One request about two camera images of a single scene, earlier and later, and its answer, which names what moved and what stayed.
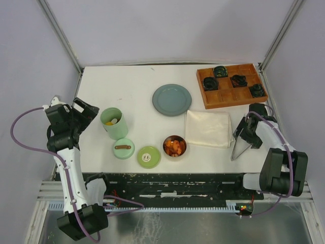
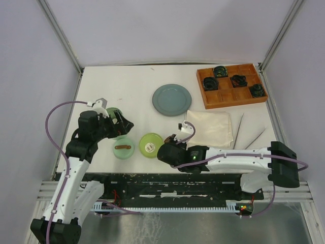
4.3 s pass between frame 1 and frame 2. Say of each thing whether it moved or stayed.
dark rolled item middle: stayed
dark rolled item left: stayed
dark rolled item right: stayed
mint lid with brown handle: stayed
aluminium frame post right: stayed
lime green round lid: moved
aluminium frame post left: stayed
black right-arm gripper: moved
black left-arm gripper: moved
